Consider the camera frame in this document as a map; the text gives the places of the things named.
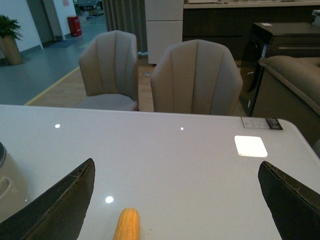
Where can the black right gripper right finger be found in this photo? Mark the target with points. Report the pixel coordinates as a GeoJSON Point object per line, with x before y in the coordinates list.
{"type": "Point", "coordinates": [295, 208]}

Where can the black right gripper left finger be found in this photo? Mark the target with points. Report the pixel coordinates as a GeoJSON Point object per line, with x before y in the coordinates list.
{"type": "Point", "coordinates": [57, 214]}

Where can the yellow corn cob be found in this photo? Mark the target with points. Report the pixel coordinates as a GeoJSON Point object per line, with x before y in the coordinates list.
{"type": "Point", "coordinates": [128, 225]}

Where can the cream stainless steel pot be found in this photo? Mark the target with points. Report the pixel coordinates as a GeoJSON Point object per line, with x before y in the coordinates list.
{"type": "Point", "coordinates": [14, 193]}

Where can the label sticker on table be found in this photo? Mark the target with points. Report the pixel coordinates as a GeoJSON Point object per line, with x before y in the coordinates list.
{"type": "Point", "coordinates": [261, 123]}

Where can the grey sofa armrest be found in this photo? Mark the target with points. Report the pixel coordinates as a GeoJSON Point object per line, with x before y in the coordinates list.
{"type": "Point", "coordinates": [290, 90]}

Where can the beige chair left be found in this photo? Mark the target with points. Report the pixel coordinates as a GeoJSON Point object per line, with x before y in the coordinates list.
{"type": "Point", "coordinates": [109, 70]}

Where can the beige chair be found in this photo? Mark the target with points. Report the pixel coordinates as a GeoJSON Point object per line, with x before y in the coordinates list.
{"type": "Point", "coordinates": [196, 77]}
{"type": "Point", "coordinates": [109, 70]}

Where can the beige chair right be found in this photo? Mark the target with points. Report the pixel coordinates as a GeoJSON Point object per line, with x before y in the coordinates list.
{"type": "Point", "coordinates": [196, 77]}

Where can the black appliance box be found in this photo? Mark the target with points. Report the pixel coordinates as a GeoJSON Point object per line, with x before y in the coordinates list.
{"type": "Point", "coordinates": [294, 39]}

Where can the red fire extinguisher box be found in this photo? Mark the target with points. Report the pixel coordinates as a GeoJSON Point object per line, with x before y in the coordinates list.
{"type": "Point", "coordinates": [74, 26]}

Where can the green potted plant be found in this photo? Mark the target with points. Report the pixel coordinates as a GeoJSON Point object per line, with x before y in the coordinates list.
{"type": "Point", "coordinates": [9, 33]}

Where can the dark kitchen counter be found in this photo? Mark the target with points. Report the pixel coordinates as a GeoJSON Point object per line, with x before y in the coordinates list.
{"type": "Point", "coordinates": [228, 22]}

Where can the grey curtain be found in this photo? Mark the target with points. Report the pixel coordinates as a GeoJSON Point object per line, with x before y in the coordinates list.
{"type": "Point", "coordinates": [127, 16]}

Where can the white cabinet column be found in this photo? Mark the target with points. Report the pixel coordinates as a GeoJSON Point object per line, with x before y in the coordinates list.
{"type": "Point", "coordinates": [164, 26]}

